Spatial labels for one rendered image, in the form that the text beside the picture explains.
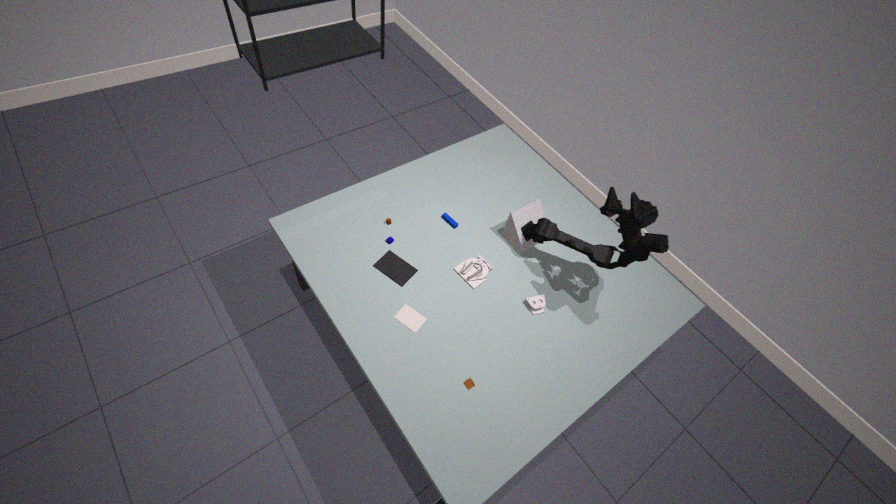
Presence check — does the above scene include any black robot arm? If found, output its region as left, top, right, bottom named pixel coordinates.
left=521, top=218, right=669, bottom=269

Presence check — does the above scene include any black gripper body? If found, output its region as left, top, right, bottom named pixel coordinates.
left=600, top=203, right=657, bottom=237

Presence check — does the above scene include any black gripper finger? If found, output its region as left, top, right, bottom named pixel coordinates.
left=631, top=192, right=652, bottom=220
left=603, top=187, right=622, bottom=210

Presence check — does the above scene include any blue rectangular block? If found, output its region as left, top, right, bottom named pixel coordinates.
left=442, top=213, right=458, bottom=229

